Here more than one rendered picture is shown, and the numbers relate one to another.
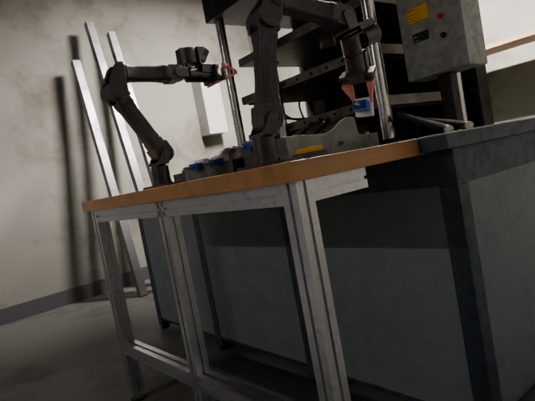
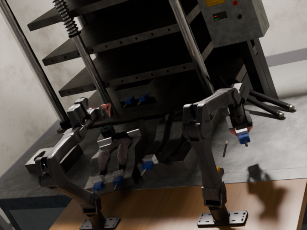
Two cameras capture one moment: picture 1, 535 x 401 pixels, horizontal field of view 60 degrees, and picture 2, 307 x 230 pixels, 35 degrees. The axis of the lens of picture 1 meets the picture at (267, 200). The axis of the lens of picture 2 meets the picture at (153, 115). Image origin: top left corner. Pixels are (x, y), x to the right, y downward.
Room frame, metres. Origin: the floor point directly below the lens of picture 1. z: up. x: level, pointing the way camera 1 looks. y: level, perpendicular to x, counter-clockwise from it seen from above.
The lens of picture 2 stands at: (-0.28, 0.52, 1.98)
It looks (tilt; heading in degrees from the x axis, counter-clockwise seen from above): 23 degrees down; 343
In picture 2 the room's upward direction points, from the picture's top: 24 degrees counter-clockwise
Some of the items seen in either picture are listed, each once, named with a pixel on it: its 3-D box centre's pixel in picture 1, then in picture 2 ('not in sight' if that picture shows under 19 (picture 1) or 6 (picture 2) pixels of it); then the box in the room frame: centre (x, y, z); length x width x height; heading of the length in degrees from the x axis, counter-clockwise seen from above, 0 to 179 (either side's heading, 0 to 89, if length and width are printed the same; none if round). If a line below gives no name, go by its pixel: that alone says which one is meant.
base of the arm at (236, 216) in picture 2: (266, 151); (219, 211); (1.21, -0.02, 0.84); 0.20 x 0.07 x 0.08; 39
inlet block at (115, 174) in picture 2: (214, 162); (117, 182); (1.82, 0.18, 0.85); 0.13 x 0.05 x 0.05; 145
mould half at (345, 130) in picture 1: (311, 142); (179, 137); (1.85, -0.22, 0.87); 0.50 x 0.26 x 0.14; 128
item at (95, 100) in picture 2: not in sight; (156, 91); (2.86, -0.54, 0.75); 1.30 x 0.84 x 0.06; 38
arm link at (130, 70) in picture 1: (145, 83); (64, 155); (1.68, 0.35, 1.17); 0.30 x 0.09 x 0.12; 129
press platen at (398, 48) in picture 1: (341, 77); (131, 23); (2.89, -0.58, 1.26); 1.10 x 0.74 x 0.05; 38
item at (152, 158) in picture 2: (247, 145); (146, 167); (1.73, 0.04, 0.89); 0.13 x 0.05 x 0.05; 128
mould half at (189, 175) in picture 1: (244, 159); (117, 155); (2.08, 0.07, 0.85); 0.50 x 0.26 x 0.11; 145
